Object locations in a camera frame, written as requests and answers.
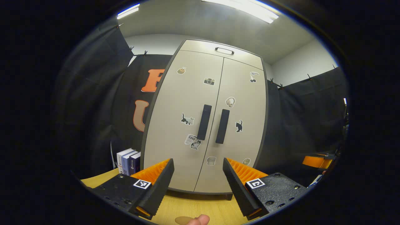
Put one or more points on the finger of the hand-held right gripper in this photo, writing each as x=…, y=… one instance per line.
x=315, y=162

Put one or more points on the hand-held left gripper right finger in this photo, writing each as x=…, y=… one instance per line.
x=239, y=190

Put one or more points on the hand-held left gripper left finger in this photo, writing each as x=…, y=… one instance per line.
x=159, y=190

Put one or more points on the white cabinet door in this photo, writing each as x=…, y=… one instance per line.
x=243, y=93
x=178, y=93

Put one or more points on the white blue object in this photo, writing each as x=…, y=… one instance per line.
x=315, y=181

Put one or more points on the dark blue box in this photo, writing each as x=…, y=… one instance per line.
x=136, y=164

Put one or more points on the round brown coaster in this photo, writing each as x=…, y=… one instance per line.
x=182, y=220

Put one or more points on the black backdrop cloth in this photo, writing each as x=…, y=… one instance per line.
x=90, y=109

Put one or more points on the white cabinet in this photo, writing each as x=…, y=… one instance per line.
x=200, y=47

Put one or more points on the ceiling light panel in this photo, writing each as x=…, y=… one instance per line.
x=128, y=11
x=243, y=9

